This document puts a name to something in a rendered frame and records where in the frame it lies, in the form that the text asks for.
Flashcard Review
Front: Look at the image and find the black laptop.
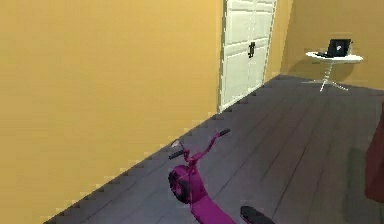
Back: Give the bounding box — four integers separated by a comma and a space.
316, 38, 353, 59

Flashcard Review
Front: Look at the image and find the white round side table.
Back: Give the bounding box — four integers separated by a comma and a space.
301, 50, 365, 93

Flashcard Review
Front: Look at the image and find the black door handle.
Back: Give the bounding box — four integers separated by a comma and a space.
247, 41, 257, 59

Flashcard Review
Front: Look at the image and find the magenta scooter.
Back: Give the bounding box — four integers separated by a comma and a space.
167, 128, 277, 224

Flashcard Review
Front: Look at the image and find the white room door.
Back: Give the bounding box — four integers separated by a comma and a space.
217, 0, 278, 114

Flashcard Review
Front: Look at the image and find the dark red furniture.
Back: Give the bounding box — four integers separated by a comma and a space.
364, 99, 384, 204

